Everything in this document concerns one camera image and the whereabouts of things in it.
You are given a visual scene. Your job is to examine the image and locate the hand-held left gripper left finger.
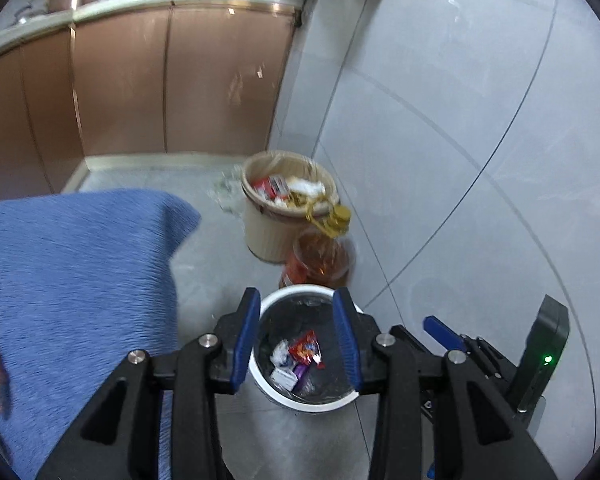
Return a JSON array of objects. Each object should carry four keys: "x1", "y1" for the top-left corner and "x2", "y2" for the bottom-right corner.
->
[{"x1": 35, "y1": 287, "x2": 262, "y2": 480}]

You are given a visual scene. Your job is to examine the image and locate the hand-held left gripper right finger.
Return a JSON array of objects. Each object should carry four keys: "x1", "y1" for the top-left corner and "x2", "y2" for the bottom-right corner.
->
[{"x1": 332, "y1": 287, "x2": 556, "y2": 480}]

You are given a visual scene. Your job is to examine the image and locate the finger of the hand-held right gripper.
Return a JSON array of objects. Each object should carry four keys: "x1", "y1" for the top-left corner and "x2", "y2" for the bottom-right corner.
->
[
  {"x1": 389, "y1": 324, "x2": 447, "y2": 361},
  {"x1": 422, "y1": 315, "x2": 518, "y2": 397}
]

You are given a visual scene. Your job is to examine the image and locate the white bin with black liner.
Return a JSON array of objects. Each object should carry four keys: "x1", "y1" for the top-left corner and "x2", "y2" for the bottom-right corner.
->
[{"x1": 247, "y1": 285, "x2": 382, "y2": 414}]

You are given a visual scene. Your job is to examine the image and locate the white crumpled wrapper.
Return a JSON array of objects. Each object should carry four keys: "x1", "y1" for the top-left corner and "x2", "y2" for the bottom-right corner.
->
[{"x1": 270, "y1": 340, "x2": 294, "y2": 366}]

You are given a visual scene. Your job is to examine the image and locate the red snack wrapper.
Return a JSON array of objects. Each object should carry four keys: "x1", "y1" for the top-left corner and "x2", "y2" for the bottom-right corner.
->
[{"x1": 287, "y1": 330, "x2": 327, "y2": 369}]

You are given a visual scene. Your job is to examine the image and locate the white purple small box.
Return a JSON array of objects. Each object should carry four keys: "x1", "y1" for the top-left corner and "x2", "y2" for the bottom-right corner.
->
[{"x1": 270, "y1": 362, "x2": 311, "y2": 392}]

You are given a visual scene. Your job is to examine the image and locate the amber oil bottle yellow cap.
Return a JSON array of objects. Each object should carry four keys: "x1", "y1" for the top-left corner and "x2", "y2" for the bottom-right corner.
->
[{"x1": 279, "y1": 203, "x2": 357, "y2": 293}]

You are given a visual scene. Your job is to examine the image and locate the beige ribbed bin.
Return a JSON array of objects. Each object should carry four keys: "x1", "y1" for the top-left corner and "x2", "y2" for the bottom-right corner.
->
[{"x1": 240, "y1": 151, "x2": 342, "y2": 265}]

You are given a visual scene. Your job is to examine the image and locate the clear plastic wrap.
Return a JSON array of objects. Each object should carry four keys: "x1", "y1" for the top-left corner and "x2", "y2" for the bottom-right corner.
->
[{"x1": 207, "y1": 170, "x2": 246, "y2": 214}]

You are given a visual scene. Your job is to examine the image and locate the red white packet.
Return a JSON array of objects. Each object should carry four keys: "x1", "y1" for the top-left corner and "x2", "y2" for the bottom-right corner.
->
[{"x1": 252, "y1": 175, "x2": 292, "y2": 199}]

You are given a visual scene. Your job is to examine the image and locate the blue textured cloth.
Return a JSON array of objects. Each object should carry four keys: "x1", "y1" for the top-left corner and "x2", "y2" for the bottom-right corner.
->
[{"x1": 0, "y1": 187, "x2": 202, "y2": 480}]

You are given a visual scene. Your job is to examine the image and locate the copper kitchen cabinet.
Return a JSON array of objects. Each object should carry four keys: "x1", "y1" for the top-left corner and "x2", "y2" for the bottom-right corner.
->
[{"x1": 0, "y1": 0, "x2": 306, "y2": 203}]

